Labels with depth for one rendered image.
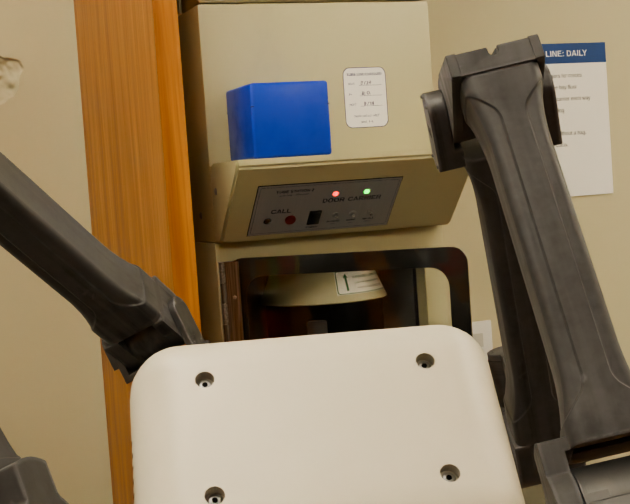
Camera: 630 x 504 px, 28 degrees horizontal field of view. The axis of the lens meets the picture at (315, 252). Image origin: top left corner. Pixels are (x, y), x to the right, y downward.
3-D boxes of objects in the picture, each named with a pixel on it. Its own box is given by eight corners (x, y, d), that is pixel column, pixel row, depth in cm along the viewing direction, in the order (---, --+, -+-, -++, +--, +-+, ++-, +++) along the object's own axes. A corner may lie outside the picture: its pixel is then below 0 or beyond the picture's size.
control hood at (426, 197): (213, 243, 158) (207, 164, 158) (443, 224, 170) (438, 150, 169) (240, 245, 148) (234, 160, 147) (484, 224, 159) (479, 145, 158)
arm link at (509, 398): (428, 106, 104) (555, 76, 104) (417, 83, 109) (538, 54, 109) (504, 504, 124) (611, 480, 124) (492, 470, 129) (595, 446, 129)
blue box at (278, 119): (230, 162, 158) (225, 91, 158) (304, 158, 162) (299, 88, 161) (254, 159, 149) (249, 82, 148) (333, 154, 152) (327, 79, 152)
